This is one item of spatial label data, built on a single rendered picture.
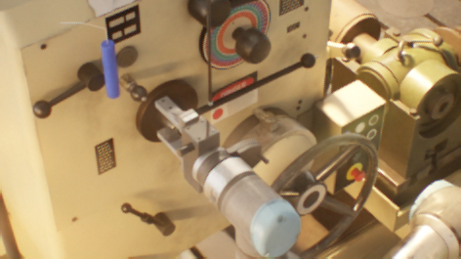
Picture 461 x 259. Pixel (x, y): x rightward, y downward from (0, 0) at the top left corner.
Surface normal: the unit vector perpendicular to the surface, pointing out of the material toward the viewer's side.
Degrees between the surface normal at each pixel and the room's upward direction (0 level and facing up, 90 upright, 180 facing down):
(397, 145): 90
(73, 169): 90
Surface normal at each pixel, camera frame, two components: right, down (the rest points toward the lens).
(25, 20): 0.42, -0.13
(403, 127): -0.80, 0.40
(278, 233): 0.59, 0.48
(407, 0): 0.00, -0.73
